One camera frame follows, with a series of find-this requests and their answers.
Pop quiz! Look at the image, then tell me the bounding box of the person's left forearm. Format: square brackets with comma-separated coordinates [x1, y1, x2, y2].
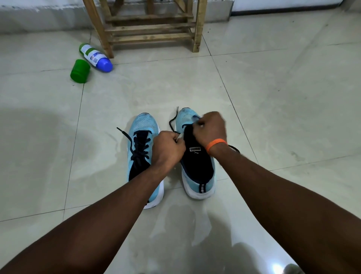
[0, 163, 171, 274]

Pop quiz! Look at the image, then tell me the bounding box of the person's right hand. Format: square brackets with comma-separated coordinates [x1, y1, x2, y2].
[193, 111, 228, 150]

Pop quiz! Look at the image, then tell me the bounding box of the green plastic cup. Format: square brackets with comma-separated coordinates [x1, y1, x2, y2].
[70, 59, 91, 84]

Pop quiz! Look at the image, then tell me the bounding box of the light blue laced sneaker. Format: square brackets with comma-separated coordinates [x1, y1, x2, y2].
[126, 113, 165, 209]

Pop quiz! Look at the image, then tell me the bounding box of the orange wristband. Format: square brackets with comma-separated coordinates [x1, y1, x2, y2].
[205, 139, 228, 154]

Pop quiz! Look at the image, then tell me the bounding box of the person's right forearm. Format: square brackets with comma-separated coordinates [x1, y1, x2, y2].
[210, 143, 361, 274]

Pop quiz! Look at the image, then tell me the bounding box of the wooden stool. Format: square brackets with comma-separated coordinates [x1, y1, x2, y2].
[82, 0, 208, 59]

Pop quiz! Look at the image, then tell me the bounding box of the person's left hand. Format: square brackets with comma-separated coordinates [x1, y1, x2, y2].
[151, 131, 187, 170]

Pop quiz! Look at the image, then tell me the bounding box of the black shoelace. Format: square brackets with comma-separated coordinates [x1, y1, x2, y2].
[169, 106, 241, 154]

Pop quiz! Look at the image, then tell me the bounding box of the white bottle with blue cap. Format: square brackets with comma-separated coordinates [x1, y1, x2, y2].
[79, 43, 113, 73]

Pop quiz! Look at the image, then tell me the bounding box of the light blue unlaced sneaker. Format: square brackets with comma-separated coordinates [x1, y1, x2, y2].
[175, 107, 216, 200]

